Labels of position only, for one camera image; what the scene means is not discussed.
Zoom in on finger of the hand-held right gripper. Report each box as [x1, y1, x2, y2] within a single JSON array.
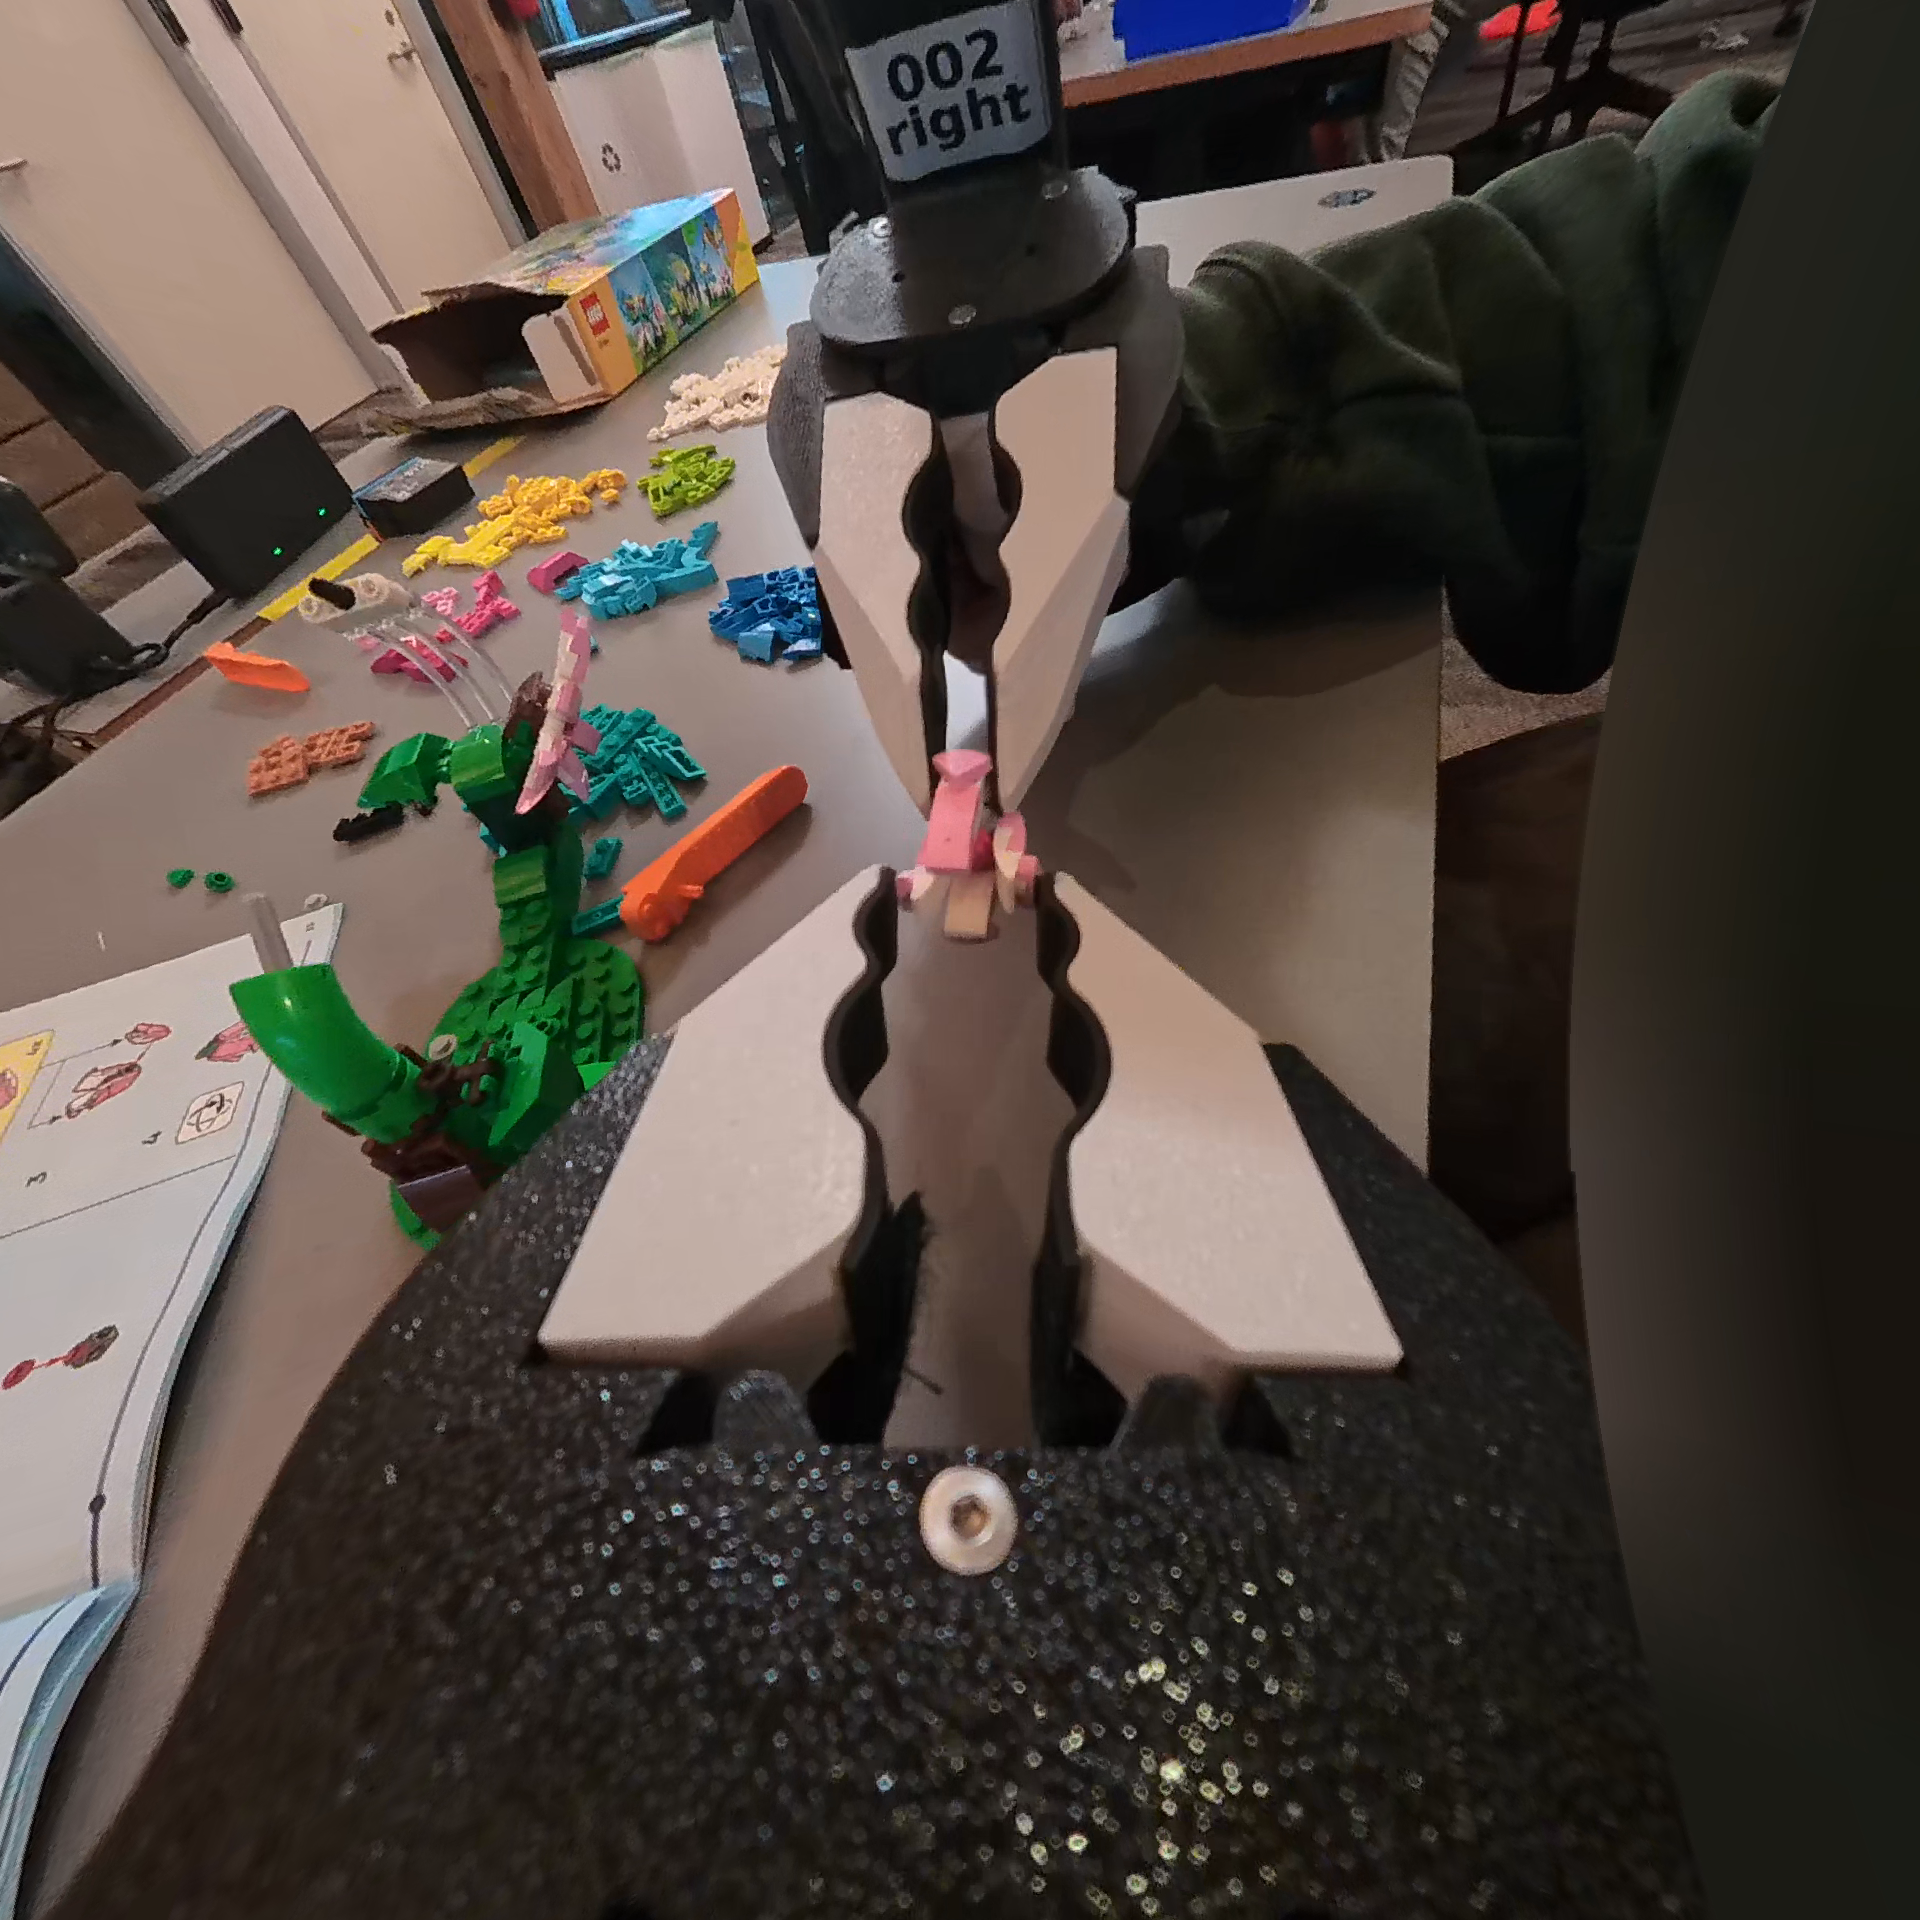
[[813, 391, 950, 821], [955, 347, 1135, 816]]

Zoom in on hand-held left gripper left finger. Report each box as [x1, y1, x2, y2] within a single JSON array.
[[537, 862, 933, 1404]]

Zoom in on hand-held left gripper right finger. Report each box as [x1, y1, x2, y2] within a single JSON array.
[[1033, 870, 1407, 1420]]

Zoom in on pink lego flower piece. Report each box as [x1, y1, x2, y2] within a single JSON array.
[[897, 749, 1040, 944]]

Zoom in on person's right forearm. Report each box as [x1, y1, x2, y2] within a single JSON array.
[[1171, 72, 1780, 695]]

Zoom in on pile of blue lego bricks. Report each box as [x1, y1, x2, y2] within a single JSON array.
[[709, 565, 829, 661]]

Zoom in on pile of white lego bricks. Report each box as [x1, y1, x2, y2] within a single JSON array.
[[648, 347, 791, 441]]

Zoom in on pile of turquoise lego bricks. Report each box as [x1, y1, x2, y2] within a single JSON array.
[[558, 522, 722, 620]]

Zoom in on green lego plant model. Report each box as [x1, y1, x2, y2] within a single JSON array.
[[229, 605, 650, 1247]]

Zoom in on pile of teal lego bricks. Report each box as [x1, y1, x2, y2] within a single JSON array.
[[570, 704, 709, 819]]

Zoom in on colourful lego box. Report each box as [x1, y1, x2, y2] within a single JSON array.
[[373, 185, 761, 408]]

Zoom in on pile of yellow lego bricks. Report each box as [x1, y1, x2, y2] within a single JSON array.
[[403, 468, 630, 580]]

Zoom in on pile of magenta lego bricks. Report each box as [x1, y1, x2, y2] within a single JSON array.
[[356, 569, 520, 679]]

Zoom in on clear lego rods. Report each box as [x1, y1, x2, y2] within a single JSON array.
[[367, 629, 498, 722]]

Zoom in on pile of coral lego bricks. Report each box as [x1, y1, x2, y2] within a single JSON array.
[[247, 722, 379, 798]]

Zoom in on lego instruction booklet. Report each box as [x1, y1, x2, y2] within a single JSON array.
[[0, 899, 344, 1847]]

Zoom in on orange brick separator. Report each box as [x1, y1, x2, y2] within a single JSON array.
[[619, 763, 810, 944]]

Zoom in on blue plastic bin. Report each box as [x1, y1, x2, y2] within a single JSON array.
[[1117, 0, 1308, 62]]

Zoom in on white recycling bin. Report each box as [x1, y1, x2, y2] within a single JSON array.
[[546, 29, 774, 257]]

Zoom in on wooden background table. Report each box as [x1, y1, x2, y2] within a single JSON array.
[[1057, 0, 1435, 107]]

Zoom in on small black device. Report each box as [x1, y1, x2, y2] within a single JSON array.
[[352, 456, 478, 540]]

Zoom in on black box with green light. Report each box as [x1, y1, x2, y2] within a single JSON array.
[[139, 404, 354, 601]]

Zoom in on black device with cable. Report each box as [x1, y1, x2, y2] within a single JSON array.
[[0, 479, 153, 707]]

